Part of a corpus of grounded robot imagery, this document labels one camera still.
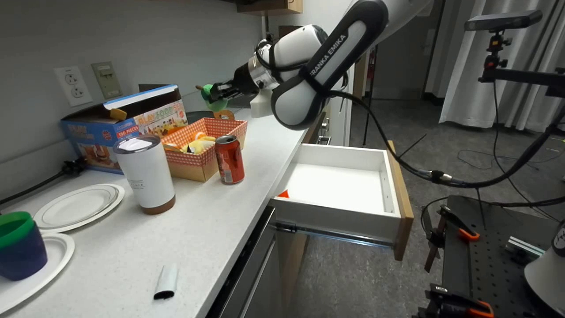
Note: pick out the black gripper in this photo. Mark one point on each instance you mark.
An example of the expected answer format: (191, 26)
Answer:
(248, 79)

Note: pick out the green toy pear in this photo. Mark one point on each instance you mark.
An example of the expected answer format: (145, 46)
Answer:
(205, 92)

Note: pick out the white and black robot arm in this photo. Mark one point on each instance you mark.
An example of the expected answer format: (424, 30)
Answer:
(329, 58)

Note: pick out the orange checkered cardboard basket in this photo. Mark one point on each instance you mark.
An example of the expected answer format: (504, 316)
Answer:
(200, 168)

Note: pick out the white drawer with wood front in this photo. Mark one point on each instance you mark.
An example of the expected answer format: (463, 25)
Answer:
(341, 185)

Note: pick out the yellow orange toy food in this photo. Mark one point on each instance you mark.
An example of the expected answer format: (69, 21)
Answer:
(225, 115)

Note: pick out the yellow toy food pieces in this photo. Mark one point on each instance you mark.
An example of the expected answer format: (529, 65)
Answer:
(197, 143)

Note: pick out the orange soda can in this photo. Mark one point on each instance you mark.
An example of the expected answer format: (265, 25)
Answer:
(230, 161)

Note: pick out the white tumbler with brown base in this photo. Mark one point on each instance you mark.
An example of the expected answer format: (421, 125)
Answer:
(147, 177)

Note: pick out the orange curved toy piece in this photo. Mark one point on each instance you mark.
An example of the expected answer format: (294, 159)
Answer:
(283, 194)

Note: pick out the blue play food box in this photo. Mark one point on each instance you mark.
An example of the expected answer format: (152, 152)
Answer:
(94, 141)

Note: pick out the white round plate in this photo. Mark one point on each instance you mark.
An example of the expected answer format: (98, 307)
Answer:
(77, 207)
(55, 258)

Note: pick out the blue cup with green lid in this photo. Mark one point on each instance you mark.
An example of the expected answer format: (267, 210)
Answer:
(20, 249)

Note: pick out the white curtain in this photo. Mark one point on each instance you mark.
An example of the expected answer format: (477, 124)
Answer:
(500, 71)

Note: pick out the black perforated breadboard table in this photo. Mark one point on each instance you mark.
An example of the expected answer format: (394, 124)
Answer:
(500, 276)

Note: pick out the silver aluminium bar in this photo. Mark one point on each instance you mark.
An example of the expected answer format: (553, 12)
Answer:
(523, 247)

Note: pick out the white dome base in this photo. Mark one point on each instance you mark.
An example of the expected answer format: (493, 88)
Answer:
(548, 283)

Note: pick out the wooden wall shelf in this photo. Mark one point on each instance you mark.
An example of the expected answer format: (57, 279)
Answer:
(271, 5)

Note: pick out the beige wall switch plate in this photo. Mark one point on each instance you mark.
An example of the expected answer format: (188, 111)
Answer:
(107, 79)

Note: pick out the white wall power outlet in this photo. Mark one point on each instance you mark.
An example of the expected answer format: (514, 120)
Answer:
(73, 85)

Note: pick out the black camera on stand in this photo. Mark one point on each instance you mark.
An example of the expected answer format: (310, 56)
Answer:
(504, 19)

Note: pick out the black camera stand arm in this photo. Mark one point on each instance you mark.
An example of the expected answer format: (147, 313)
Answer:
(518, 74)

